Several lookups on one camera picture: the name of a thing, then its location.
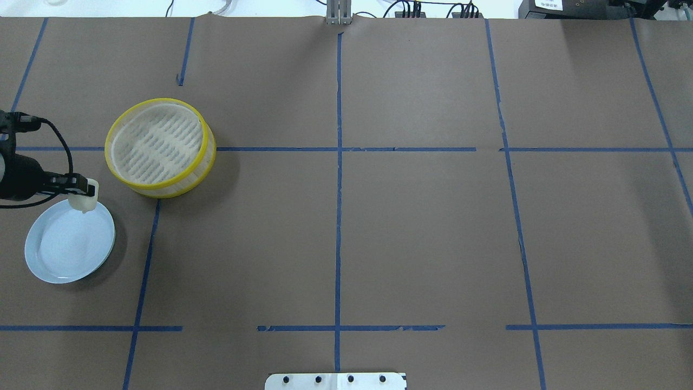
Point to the white pedestal base plate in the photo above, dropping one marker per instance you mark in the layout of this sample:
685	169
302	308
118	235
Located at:
363	380

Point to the yellow plastic steamer basket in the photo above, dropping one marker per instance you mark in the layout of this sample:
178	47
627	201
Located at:
160	148

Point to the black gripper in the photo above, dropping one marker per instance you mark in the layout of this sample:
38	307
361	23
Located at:
20	176

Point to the black usb hub right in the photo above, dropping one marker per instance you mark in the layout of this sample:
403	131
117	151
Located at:
467	14

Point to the black computer box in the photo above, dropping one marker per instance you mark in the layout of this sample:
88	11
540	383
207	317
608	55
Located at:
589	10

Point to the black usb hub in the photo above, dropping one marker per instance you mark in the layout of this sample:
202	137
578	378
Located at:
467	14
413	13

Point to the light blue plate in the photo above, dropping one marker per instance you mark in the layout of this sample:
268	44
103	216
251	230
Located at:
65	245

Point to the brown paper table cover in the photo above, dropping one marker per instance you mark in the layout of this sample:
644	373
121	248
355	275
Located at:
484	204

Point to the black usb hub left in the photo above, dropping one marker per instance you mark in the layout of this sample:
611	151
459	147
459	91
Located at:
413	13

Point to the aluminium frame post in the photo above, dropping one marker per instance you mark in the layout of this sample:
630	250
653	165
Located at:
338	12

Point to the white steamed bun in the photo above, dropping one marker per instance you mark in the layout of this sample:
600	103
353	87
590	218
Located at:
85	203

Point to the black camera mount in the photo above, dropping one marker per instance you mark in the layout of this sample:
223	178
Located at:
13	123

